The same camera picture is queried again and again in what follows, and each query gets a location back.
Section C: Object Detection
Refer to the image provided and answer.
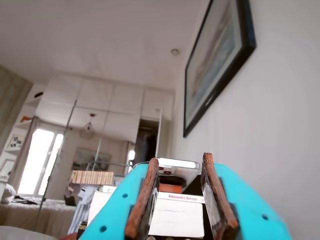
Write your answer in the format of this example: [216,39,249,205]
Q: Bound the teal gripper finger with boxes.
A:
[77,157,161,240]
[201,151,294,240]

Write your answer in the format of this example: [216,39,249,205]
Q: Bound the white striped hanging cloth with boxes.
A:
[66,184,97,236]

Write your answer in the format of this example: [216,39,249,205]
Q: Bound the light wooden slat rack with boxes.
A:
[69,169,115,186]

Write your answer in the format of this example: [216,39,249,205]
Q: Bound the orange book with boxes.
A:
[158,182,185,193]

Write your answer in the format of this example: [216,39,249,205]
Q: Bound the white Alessandro Baricco book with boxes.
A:
[156,191,206,203]

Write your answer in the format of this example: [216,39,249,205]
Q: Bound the white bed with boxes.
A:
[0,182,77,232]

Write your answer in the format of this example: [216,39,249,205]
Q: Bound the bright white framed window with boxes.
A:
[16,127,65,197]

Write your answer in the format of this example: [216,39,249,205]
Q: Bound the white mirrored wardrobe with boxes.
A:
[24,71,176,201]

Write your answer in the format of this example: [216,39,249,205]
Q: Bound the wire cage pendant lamp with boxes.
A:
[79,113,97,140]

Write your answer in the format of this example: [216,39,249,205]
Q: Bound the black framed wall picture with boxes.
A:
[183,0,258,139]

